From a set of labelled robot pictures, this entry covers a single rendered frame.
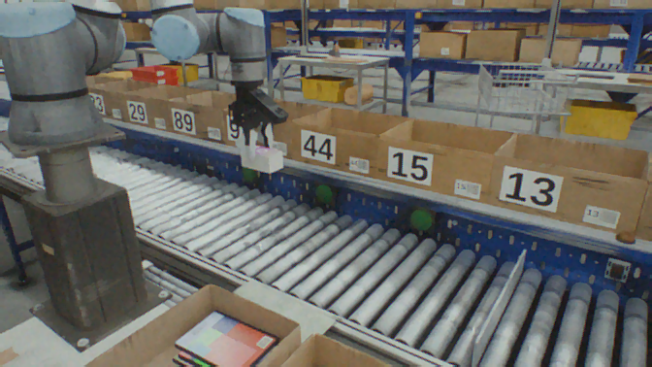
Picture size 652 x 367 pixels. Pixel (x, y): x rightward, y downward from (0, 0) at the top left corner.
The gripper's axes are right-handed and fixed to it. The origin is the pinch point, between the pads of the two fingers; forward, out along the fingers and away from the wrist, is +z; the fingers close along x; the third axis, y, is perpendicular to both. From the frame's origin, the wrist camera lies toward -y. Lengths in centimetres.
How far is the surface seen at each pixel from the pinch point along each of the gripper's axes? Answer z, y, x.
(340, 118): 10, 25, -79
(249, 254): 36.1, 11.4, -3.3
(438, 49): 22, 133, -479
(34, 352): 35, 23, 57
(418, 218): 29, -29, -42
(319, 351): 30, -35, 24
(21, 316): 110, 159, 21
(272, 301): 35.3, -10.8, 11.7
